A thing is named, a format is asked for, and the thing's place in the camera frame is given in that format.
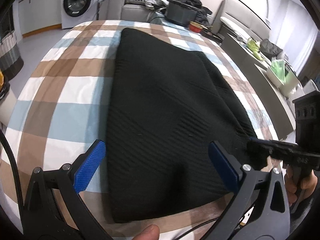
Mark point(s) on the plaid checkered bed cover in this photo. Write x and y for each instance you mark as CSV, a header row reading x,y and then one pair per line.
x,y
62,110

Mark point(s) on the white basin with green bag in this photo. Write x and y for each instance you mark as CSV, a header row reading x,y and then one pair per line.
x,y
282,76

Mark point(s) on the black knit sweater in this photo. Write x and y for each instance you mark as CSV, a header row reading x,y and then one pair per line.
x,y
167,105

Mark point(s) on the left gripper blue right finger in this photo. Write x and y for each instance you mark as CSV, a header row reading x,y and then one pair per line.
x,y
226,165

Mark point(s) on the pile of black clothes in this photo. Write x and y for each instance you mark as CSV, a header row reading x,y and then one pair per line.
x,y
201,17

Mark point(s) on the person's right hand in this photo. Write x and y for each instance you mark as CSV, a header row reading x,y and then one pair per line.
x,y
308,184

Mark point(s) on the black electric cooker pot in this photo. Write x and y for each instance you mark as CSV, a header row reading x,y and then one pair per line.
x,y
180,13

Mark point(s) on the grey sofa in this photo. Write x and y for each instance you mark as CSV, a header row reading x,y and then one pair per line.
x,y
130,10

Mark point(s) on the grey cabinet counter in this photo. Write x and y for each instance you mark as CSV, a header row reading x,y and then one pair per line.
x,y
275,104

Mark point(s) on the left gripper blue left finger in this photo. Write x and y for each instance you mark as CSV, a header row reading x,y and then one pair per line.
x,y
86,164

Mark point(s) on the red yellow bowl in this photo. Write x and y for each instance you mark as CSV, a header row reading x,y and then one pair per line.
x,y
195,27

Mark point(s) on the white front-load washing machine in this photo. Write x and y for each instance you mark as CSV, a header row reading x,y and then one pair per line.
x,y
74,12

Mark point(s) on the kitchen counter cabinets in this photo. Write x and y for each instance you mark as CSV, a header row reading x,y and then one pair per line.
x,y
36,16

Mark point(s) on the woven laundry basket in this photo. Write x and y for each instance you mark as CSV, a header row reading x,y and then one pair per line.
x,y
11,61

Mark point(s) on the person's left hand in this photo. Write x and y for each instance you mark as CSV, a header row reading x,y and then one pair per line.
x,y
149,233

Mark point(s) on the black food tray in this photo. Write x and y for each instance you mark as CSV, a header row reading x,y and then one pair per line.
x,y
208,34

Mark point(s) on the grey jacket on bed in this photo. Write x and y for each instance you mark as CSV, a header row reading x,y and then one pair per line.
x,y
269,49

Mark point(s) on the green toy figure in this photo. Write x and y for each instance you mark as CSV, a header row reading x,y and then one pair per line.
x,y
254,47

